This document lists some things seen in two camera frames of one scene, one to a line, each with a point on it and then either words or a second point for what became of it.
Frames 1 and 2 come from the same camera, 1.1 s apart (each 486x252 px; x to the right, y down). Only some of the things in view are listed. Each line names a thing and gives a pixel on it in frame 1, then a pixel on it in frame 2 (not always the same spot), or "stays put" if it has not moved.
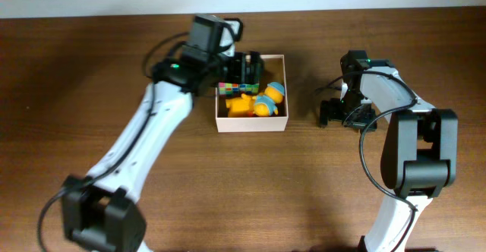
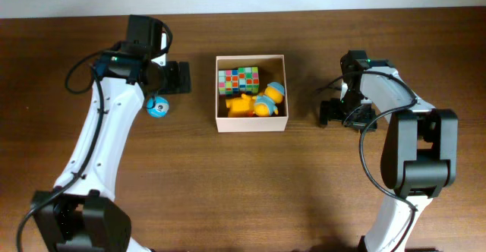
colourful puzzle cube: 228,88 stays put
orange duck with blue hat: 266,102 stays put
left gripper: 238,74 to 176,86
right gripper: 342,111 stays put
